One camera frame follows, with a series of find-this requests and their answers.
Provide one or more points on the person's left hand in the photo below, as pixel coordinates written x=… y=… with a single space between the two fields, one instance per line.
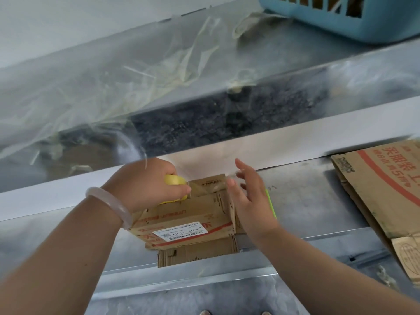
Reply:
x=144 y=186

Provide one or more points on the person's left forearm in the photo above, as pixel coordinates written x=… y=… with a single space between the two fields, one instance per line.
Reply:
x=55 y=265

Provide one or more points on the pile of assorted small items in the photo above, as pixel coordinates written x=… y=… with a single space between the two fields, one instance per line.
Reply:
x=352 y=6

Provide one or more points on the blue plastic basket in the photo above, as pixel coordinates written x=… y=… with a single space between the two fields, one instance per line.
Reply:
x=387 y=26

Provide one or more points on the pile of beige paper scraps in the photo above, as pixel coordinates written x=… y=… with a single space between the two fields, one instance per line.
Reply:
x=387 y=275

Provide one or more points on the white-labelled cardboard box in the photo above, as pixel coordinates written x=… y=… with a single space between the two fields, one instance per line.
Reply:
x=183 y=214

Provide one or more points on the yellow tape roll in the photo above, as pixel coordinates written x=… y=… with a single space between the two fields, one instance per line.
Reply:
x=174 y=179

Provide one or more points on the person's right hand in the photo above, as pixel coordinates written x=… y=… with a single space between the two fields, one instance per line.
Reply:
x=256 y=213

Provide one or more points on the pile of clear tape scraps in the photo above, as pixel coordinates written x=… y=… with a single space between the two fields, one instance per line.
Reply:
x=115 y=91

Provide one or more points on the person's right forearm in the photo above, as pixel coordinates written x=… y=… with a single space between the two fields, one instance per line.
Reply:
x=328 y=282

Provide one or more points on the red-lettered cardboard box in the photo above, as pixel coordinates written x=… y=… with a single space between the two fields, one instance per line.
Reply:
x=370 y=193

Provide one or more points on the green utility knife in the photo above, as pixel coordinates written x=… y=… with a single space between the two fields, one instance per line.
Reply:
x=271 y=203

